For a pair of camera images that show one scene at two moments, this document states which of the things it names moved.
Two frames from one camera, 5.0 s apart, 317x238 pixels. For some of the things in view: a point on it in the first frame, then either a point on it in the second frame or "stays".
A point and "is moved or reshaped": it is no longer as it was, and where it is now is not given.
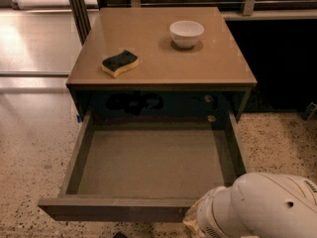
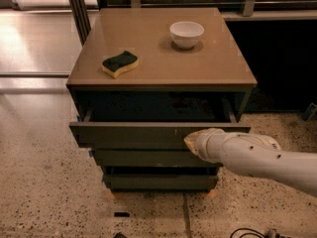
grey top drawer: [147, 166] is moved or reshaped
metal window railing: [249, 6] stays
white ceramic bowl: [185, 33] stays
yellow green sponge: [122, 61] stays
